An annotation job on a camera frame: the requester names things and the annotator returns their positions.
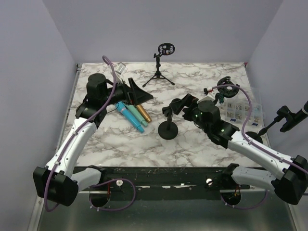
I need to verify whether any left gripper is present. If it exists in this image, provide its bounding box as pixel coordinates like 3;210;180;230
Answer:
102;77;153;106

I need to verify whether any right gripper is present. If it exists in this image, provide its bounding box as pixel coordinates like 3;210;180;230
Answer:
170;92;210;133

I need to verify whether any mint green microphone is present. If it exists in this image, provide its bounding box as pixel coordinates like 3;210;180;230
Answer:
126;104;148;127

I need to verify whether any gold microphone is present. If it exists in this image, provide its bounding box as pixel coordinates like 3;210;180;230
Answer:
136;104;152;123

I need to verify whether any blue microphone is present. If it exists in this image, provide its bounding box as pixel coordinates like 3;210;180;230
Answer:
115;102;144;133

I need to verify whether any black round-base clip stand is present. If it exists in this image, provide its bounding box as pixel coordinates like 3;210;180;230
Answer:
158;98;183;140

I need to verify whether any black round-base shock-mount stand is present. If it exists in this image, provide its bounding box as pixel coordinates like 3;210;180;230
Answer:
217;76;239;98

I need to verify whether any black tripod mic stand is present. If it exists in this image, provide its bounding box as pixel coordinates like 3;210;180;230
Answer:
143;43;175;87

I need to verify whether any black microphone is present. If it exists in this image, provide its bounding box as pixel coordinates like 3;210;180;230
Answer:
289;101;308;129

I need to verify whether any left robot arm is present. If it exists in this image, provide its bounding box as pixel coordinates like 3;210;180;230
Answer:
33;73;154;206

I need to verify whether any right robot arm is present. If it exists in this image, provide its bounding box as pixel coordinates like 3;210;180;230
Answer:
170;94;308;205

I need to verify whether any clear plastic screw box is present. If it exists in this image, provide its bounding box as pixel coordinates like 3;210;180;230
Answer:
221;88;264;127

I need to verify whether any green handle screwdriver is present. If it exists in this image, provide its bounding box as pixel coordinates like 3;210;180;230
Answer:
215;93;224;104

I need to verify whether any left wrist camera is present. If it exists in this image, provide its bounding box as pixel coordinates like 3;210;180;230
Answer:
114;62;126;82

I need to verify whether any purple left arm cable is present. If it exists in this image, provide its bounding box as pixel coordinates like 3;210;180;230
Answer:
44;55;118;212

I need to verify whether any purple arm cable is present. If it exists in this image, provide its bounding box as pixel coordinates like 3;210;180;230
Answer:
211;84;308;174
44;55;118;212

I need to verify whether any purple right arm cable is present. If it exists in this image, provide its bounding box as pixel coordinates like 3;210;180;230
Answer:
211;84;308;174

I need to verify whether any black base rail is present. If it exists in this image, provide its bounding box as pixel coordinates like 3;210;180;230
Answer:
85;164;250;201

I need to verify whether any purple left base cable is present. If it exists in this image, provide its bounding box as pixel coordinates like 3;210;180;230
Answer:
90;178;138;212

